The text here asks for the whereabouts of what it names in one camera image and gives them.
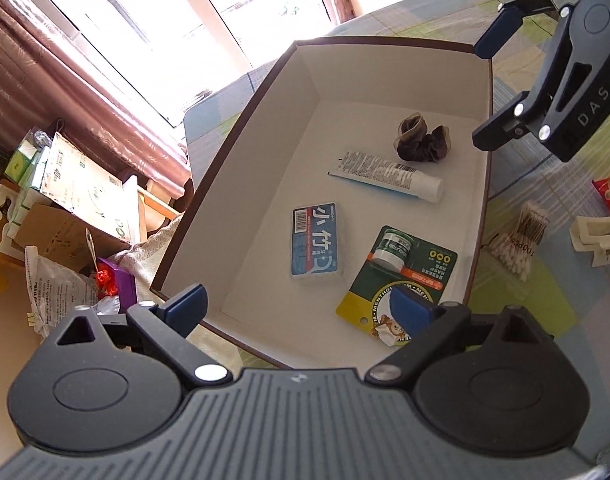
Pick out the cotton swab pack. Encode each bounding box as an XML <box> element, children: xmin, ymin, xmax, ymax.
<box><xmin>489</xmin><ymin>202</ymin><xmax>550</xmax><ymax>283</ymax></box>

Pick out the cream plastic hair claw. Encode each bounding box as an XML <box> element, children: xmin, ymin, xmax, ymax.
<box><xmin>570</xmin><ymin>216</ymin><xmax>610</xmax><ymax>268</ymax></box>

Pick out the purple box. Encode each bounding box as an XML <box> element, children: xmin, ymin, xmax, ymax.
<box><xmin>96</xmin><ymin>258</ymin><xmax>138</xmax><ymax>315</ymax></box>

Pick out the green balm blister card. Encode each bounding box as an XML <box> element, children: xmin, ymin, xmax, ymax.
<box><xmin>335</xmin><ymin>226</ymin><xmax>458</xmax><ymax>347</ymax></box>

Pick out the brown hair scrunchie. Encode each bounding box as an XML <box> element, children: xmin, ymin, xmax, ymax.
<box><xmin>394</xmin><ymin>113</ymin><xmax>451</xmax><ymax>162</ymax></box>

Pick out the white printed plastic bag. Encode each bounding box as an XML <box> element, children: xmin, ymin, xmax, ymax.
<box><xmin>24</xmin><ymin>246</ymin><xmax>97</xmax><ymax>339</ymax></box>

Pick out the printed cardboard carton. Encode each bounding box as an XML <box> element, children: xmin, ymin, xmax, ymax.
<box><xmin>40</xmin><ymin>132</ymin><xmax>142</xmax><ymax>245</ymax></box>

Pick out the blue floss pick box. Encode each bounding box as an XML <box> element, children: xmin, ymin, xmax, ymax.
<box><xmin>290</xmin><ymin>202</ymin><xmax>340</xmax><ymax>278</ymax></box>

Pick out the white cream tube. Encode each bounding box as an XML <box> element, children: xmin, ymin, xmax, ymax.
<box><xmin>328</xmin><ymin>151</ymin><xmax>444</xmax><ymax>204</ymax></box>

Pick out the brown white storage box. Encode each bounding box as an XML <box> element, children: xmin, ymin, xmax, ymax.
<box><xmin>151</xmin><ymin>36</ymin><xmax>494</xmax><ymax>370</ymax></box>

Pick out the white cutout cardboard hanger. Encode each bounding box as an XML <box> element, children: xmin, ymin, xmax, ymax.
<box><xmin>0</xmin><ymin>182</ymin><xmax>23</xmax><ymax>260</ymax></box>

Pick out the pink curtain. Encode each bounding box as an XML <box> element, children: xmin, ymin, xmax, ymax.
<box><xmin>0</xmin><ymin>0</ymin><xmax>191</xmax><ymax>198</ymax></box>

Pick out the window frame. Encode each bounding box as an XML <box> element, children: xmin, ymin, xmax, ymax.
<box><xmin>49</xmin><ymin>0</ymin><xmax>341</xmax><ymax>127</ymax></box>

